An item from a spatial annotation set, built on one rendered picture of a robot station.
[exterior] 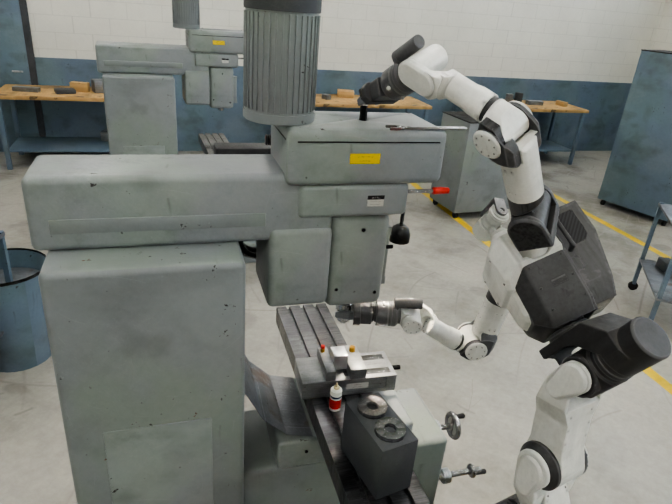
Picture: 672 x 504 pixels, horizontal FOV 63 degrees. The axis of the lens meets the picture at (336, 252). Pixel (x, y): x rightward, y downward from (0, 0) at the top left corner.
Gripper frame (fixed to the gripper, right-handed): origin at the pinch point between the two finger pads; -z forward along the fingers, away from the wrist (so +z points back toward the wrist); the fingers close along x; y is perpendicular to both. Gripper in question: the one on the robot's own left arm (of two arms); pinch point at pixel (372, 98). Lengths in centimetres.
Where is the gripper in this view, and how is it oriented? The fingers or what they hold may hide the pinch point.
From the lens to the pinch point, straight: 161.6
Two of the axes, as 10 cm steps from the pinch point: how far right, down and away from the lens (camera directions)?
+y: -1.8, -9.8, 0.2
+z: 4.7, -1.0, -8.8
